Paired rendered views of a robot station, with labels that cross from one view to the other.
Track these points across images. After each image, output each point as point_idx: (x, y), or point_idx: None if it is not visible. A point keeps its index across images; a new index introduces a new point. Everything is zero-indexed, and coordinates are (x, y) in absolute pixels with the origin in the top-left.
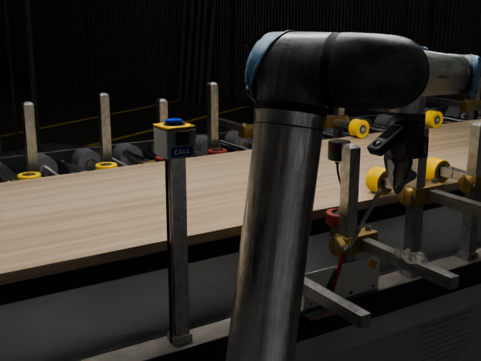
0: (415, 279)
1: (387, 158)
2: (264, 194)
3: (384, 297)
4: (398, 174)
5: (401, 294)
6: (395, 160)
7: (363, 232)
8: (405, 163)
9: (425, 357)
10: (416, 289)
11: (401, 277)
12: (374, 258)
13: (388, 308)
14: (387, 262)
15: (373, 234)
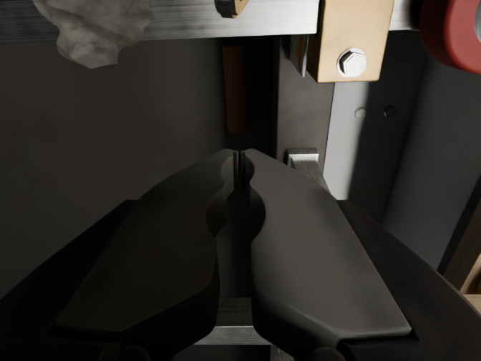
0: (277, 152)
1: (414, 340)
2: None
3: (275, 66)
4: (189, 213)
5: (274, 112)
6: (302, 354)
7: (344, 29)
8: (23, 334)
9: None
10: (273, 147)
11: (299, 137)
12: (302, 56)
13: (273, 74)
14: (396, 195)
15: (317, 56)
